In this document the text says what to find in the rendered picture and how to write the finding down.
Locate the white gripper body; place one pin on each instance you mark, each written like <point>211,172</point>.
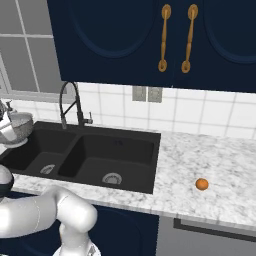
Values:
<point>7,132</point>

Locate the navy base cupboard door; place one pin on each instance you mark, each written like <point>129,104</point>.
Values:
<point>130,233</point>

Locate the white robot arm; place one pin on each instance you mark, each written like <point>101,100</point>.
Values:
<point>75,213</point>

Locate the black spring sink faucet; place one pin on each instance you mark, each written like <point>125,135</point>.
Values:
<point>79,111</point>

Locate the orange tangerine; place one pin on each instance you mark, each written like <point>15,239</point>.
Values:
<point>202,184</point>

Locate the black double sink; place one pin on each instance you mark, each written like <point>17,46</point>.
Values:
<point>110,156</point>

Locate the grey framed window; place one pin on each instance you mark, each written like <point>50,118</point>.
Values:
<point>30,50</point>

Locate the grey dishwasher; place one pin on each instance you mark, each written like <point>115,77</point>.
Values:
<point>200,245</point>

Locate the grey wall outlet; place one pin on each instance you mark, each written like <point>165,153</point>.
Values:
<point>155,94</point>
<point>139,93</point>

